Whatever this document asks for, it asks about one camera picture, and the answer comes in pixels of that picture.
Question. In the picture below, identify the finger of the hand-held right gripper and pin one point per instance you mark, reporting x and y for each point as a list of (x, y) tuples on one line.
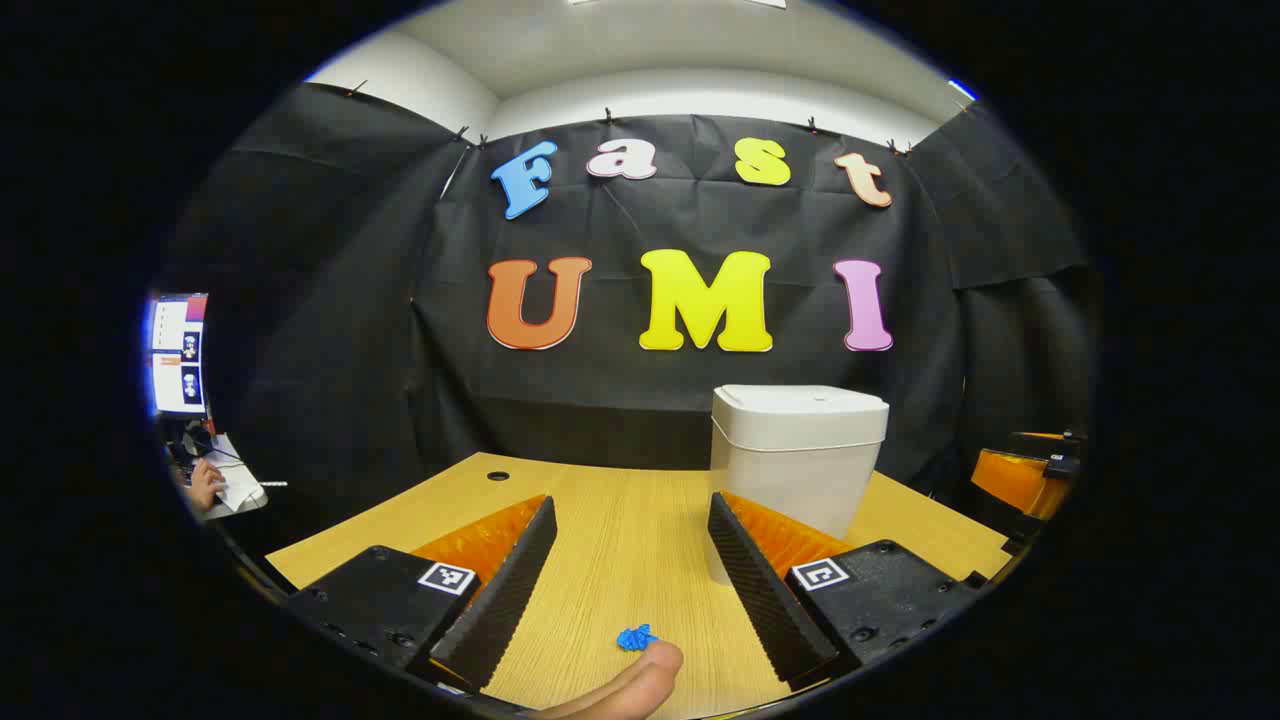
[(1010, 480)]

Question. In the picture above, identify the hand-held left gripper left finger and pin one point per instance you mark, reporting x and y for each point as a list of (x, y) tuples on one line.
[(510, 590)]

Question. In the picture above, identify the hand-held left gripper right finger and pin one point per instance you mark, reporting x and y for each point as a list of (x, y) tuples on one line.
[(760, 590)]

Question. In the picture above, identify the blue paper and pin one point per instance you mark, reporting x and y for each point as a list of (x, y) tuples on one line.
[(635, 638)]

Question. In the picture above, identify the white desktop garbage bin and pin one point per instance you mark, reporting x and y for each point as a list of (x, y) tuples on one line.
[(800, 450)]

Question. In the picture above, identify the wooden desktop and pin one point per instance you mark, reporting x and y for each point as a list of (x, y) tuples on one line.
[(630, 560)]

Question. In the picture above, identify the white side table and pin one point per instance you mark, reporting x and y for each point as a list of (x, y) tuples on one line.
[(240, 490)]

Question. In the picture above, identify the black backdrop cloth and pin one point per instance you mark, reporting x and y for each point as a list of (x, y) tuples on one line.
[(400, 300)]

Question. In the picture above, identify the computer monitor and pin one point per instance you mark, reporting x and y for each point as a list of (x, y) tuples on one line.
[(178, 360)]

